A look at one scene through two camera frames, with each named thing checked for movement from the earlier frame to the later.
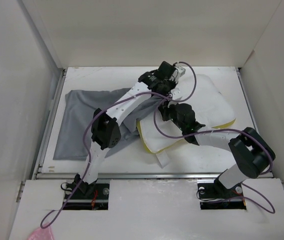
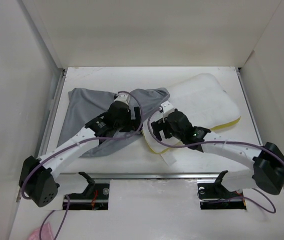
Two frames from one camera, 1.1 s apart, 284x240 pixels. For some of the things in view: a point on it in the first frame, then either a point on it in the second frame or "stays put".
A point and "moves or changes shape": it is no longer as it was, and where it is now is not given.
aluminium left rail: x=49 y=123 stays put
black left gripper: x=173 y=83 → x=130 y=125
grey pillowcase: x=73 y=139 moves or changes shape
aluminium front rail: x=130 y=175 stays put
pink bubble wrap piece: x=40 y=233 stays put
